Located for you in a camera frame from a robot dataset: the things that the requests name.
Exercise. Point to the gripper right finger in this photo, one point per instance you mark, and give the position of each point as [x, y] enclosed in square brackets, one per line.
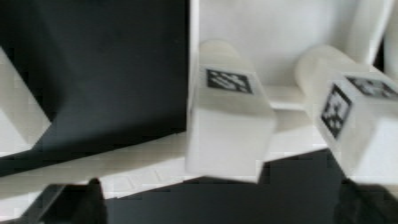
[366, 204]

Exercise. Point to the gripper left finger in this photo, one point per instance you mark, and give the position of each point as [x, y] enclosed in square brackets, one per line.
[69, 204]

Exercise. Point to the white chair leg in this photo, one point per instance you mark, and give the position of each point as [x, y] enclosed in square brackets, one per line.
[233, 118]
[350, 102]

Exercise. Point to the white chair seat part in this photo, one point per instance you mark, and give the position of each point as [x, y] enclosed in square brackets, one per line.
[274, 28]

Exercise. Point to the white front fence bar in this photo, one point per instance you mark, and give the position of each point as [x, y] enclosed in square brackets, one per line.
[146, 166]

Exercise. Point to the white chair back frame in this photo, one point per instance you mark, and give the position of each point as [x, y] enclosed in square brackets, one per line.
[23, 120]

